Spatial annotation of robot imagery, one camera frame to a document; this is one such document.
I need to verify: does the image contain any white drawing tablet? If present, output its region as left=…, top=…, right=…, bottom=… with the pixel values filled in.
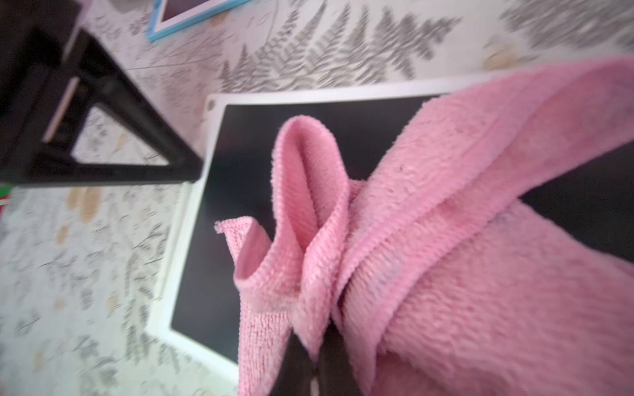
left=173, top=81, right=633, bottom=390

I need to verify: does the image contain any pink fluffy cloth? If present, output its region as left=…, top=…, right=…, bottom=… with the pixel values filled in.
left=216, top=55, right=633, bottom=395

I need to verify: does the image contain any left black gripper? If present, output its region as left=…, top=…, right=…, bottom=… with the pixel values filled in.
left=1, top=1, right=203, bottom=186

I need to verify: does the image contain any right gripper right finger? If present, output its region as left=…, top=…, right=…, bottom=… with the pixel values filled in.
left=317, top=323, right=363, bottom=396

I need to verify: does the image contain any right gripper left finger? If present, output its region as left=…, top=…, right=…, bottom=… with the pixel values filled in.
left=268, top=333, right=314, bottom=396

